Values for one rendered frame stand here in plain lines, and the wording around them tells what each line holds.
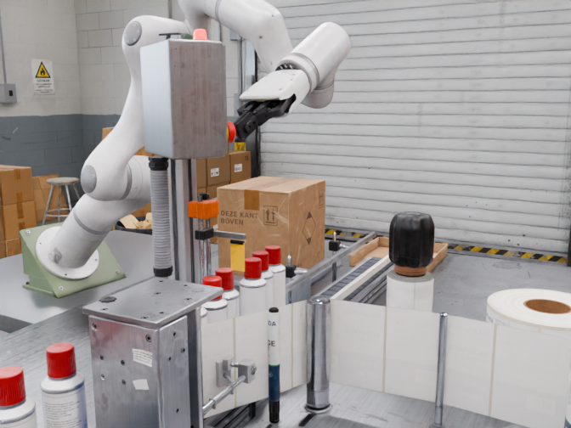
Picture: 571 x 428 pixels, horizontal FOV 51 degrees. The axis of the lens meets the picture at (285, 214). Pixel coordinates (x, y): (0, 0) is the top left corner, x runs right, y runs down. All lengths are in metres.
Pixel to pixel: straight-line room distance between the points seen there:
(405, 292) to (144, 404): 0.55
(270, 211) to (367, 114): 3.95
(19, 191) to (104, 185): 3.17
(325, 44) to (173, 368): 0.72
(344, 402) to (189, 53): 0.63
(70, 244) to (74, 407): 1.04
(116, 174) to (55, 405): 0.87
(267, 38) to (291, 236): 0.67
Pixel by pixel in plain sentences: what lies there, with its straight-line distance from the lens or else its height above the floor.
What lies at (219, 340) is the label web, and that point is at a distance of 0.90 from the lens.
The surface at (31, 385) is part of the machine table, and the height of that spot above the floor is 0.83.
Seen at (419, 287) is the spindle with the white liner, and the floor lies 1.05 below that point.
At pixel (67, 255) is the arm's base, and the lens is 1.84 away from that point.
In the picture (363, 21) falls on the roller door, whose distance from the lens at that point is 5.69.
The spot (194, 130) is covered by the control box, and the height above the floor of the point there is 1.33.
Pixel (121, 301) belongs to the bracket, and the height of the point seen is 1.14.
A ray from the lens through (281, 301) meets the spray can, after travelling 1.24.
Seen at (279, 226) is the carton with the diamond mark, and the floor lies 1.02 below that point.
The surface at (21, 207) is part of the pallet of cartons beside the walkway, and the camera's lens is 4.73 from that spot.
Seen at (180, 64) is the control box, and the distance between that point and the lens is 0.99.
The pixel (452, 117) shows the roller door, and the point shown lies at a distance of 5.38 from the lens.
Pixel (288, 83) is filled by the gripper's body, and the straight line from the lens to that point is 1.09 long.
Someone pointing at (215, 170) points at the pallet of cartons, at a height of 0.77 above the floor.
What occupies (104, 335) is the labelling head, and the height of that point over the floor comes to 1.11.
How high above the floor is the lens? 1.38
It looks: 11 degrees down
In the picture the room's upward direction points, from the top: straight up
